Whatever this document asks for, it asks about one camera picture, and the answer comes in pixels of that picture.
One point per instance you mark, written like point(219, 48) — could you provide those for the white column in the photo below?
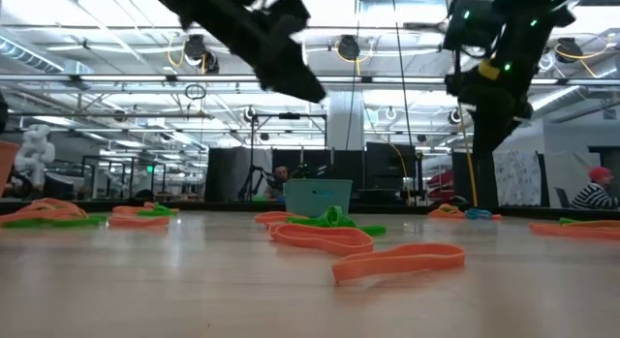
point(345, 125)

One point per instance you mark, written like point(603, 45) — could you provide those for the light teal plastic basket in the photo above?
point(317, 198)

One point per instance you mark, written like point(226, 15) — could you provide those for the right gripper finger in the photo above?
point(494, 117)

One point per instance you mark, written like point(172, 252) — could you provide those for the yellow tape strip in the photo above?
point(489, 69)

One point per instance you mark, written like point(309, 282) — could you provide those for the white patterned sheet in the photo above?
point(518, 178)

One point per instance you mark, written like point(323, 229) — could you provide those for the long ceiling light bar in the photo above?
point(218, 78)

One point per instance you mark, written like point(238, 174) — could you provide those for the black partition panel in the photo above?
point(484, 183)
point(390, 166)
point(227, 173)
point(319, 161)

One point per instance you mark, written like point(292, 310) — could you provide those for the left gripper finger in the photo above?
point(290, 79)

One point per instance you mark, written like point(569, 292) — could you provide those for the blue rubber band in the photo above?
point(478, 213)

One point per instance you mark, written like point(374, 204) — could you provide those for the white robot figure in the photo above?
point(34, 154)

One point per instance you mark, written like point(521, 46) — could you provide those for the person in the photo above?
point(596, 196)
point(280, 175)

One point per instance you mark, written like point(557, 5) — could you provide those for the black stand frame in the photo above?
point(289, 115)

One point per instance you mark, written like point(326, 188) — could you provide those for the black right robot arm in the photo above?
point(528, 18)

